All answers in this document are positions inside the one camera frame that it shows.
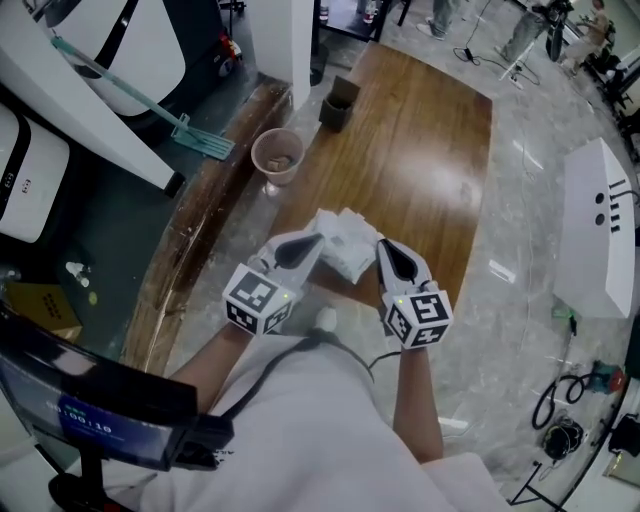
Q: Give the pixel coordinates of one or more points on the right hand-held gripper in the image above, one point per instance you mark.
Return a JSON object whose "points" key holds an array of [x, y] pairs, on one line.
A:
{"points": [[420, 315]]}

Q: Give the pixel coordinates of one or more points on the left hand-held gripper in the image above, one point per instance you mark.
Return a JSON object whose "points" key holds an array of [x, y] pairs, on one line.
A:
{"points": [[260, 300]]}

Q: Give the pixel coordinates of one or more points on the white wet wipe pack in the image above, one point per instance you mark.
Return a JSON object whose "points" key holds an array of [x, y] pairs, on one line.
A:
{"points": [[347, 245]]}

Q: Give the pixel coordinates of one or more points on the person's right forearm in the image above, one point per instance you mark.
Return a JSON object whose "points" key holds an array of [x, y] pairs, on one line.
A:
{"points": [[417, 400]]}

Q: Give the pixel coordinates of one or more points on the person's left forearm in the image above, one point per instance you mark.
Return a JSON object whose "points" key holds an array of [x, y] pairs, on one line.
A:
{"points": [[220, 365]]}

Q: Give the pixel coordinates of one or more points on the person's white shoe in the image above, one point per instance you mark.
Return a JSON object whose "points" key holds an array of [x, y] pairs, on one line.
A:
{"points": [[326, 318]]}

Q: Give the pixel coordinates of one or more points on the brown open box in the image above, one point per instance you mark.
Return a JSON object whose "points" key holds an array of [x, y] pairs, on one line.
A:
{"points": [[337, 107]]}

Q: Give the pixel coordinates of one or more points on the tall white panel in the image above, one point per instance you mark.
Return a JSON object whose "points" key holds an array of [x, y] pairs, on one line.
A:
{"points": [[300, 45]]}

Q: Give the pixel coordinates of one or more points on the person's white shirt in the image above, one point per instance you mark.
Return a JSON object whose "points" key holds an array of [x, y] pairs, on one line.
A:
{"points": [[310, 440]]}

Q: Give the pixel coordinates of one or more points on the white power strip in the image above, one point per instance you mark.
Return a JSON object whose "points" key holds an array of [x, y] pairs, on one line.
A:
{"points": [[512, 77]]}

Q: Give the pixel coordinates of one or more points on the white cabinet with holes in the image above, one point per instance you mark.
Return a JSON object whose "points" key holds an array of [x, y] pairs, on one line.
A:
{"points": [[597, 225]]}

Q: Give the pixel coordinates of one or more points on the teal flat mop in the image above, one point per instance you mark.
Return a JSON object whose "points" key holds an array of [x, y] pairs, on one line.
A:
{"points": [[150, 102]]}

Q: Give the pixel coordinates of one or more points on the teal power tool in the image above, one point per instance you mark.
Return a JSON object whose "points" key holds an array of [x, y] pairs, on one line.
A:
{"points": [[607, 377]]}

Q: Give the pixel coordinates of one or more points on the large white machine housing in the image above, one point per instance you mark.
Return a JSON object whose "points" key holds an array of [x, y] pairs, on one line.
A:
{"points": [[135, 50]]}

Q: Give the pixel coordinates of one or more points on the black monitor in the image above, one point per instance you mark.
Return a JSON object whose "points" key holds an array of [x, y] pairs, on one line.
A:
{"points": [[90, 400]]}

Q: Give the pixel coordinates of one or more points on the yellow cardboard box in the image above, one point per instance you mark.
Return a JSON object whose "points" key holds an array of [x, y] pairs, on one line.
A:
{"points": [[42, 310]]}

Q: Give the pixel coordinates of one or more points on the small white machine housing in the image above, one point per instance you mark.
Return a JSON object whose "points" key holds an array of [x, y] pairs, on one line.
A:
{"points": [[25, 180]]}

